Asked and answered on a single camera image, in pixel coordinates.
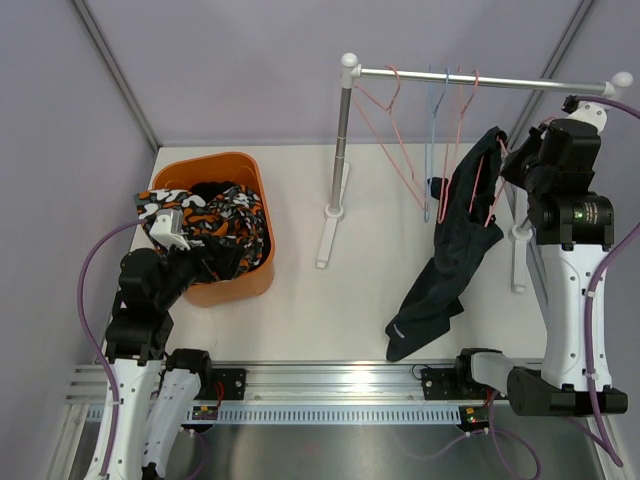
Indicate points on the dark navy shorts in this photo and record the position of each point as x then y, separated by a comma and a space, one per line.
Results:
434, 298

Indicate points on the orange plastic laundry basket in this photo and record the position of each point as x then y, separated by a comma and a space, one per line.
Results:
238, 168

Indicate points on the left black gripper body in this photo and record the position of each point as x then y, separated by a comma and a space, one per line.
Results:
182, 269

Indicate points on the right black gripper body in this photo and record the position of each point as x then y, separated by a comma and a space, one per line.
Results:
523, 167

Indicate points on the pink wire hanger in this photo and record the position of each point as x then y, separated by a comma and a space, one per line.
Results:
407, 173

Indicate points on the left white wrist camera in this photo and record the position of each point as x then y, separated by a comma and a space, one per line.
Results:
167, 230

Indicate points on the orange grey camouflage shorts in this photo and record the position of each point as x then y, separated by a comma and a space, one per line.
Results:
236, 217

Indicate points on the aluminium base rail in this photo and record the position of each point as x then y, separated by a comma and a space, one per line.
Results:
278, 383

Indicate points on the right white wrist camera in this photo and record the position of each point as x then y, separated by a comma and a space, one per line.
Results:
592, 113

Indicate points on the silver clothes rack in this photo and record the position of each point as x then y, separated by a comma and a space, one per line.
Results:
351, 70

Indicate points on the white slotted cable duct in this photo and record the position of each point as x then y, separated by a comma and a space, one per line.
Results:
239, 414

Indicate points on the black shorts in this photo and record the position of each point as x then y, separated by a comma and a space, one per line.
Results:
210, 190

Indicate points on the blue wire hanger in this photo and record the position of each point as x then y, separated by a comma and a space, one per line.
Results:
434, 103

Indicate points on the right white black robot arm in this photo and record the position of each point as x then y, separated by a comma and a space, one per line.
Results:
574, 230

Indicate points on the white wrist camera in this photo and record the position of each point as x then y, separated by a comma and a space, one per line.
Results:
592, 113
167, 230

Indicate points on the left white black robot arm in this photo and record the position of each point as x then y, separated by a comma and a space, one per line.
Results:
136, 438

